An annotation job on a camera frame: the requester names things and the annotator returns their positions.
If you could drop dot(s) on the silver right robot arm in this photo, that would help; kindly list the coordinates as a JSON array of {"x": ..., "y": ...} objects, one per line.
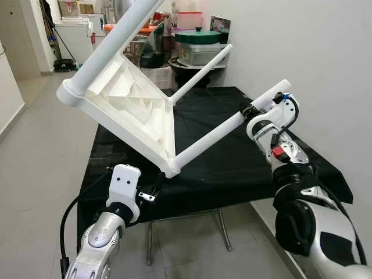
[{"x": 314, "y": 232}]

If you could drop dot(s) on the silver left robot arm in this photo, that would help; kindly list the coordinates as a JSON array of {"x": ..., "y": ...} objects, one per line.
[{"x": 102, "y": 238}]

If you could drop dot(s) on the white plastic children table top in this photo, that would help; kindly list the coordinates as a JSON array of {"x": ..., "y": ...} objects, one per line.
[{"x": 139, "y": 110}]

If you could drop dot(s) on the grey metal table leg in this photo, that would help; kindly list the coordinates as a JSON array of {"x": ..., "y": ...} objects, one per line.
[
  {"x": 224, "y": 232},
  {"x": 149, "y": 244}
]

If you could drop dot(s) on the black plastic table cover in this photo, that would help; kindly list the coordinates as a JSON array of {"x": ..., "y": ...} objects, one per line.
[{"x": 232, "y": 168}]

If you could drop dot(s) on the crumpled clear plastic bag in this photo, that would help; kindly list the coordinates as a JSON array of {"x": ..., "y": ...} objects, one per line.
[{"x": 100, "y": 156}]

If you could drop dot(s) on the black wooden stool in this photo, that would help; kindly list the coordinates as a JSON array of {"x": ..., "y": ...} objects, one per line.
[{"x": 186, "y": 75}]

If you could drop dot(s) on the clear plastic container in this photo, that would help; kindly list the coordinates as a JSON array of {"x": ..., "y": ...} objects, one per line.
[{"x": 200, "y": 54}]

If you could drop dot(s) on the black round wok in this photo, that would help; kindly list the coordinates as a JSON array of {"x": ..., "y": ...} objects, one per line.
[{"x": 186, "y": 65}]

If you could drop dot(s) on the green pot with lid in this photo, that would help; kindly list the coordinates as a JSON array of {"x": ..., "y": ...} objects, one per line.
[{"x": 197, "y": 36}]

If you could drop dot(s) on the dark printed flat box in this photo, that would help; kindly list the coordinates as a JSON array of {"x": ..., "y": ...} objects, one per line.
[{"x": 220, "y": 23}]

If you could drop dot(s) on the translucent storage box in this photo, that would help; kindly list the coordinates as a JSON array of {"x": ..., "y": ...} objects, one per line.
[{"x": 160, "y": 74}]

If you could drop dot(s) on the black plastic bag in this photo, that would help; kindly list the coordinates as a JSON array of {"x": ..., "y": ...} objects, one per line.
[{"x": 154, "y": 52}]

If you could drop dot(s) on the orange plastic tray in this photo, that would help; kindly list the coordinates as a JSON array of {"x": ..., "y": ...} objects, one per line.
[{"x": 150, "y": 28}]

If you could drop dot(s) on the brown printed carton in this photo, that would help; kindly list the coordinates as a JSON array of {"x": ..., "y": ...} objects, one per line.
[{"x": 135, "y": 49}]

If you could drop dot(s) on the black round robot vacuum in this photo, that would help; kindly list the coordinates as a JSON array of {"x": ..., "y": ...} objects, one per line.
[{"x": 64, "y": 64}]

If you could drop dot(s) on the white chest freezer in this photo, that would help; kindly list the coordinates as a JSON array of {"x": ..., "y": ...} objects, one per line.
[{"x": 72, "y": 40}]

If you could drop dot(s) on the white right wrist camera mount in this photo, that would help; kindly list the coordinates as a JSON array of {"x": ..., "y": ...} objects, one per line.
[{"x": 256, "y": 125}]

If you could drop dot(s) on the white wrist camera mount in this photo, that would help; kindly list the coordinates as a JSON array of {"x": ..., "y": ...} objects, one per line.
[
  {"x": 256, "y": 125},
  {"x": 124, "y": 180}
]

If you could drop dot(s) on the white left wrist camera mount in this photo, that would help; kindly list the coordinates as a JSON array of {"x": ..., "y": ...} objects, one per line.
[{"x": 124, "y": 180}]

